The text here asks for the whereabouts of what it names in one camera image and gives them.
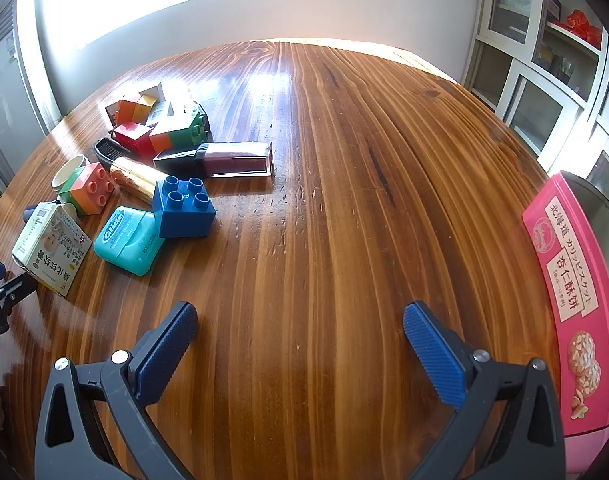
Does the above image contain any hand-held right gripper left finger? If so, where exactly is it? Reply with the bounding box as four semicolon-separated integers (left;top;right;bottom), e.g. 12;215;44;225
34;302;198;480

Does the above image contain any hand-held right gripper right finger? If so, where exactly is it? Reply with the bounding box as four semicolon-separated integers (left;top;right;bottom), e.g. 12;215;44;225
403;301;567;480

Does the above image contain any white yellow medicine box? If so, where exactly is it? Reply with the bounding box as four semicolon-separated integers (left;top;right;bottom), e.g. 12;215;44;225
11;201;94;297

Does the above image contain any teal dental floss box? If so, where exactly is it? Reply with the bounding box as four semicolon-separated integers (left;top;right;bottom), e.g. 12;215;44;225
93;206;166;277

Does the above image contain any white cream jar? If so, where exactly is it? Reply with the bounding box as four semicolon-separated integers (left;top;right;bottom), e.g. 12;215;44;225
52;155;90;196

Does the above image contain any blue building block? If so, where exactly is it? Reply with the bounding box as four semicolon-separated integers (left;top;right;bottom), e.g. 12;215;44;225
152;175;218;239

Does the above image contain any gold lipstick tube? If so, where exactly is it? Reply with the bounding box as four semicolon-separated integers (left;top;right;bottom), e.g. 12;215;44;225
108;156;168;206

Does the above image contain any pink biscuit tin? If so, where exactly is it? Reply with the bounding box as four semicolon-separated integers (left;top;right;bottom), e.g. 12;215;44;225
521;170;609;476

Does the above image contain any red building block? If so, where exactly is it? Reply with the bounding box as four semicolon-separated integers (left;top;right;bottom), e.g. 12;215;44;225
113;121;158;159

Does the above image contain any wooden desktop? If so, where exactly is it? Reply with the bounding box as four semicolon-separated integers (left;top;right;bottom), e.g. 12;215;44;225
0;37;605;480

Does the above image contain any black ribbed case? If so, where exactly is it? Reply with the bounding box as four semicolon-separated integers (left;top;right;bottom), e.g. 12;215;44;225
93;137;132;171

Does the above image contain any white air conditioner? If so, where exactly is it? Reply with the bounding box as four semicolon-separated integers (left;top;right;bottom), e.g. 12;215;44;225
0;0;61;196

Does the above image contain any orange yellow building block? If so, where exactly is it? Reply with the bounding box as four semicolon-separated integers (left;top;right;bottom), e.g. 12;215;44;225
106;94;158;126

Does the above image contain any white glass door cabinet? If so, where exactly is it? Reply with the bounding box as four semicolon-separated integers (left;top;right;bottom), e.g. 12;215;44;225
463;0;609;216

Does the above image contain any red plastic bag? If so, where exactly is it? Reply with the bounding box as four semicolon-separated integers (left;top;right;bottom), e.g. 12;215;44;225
565;9;603;47

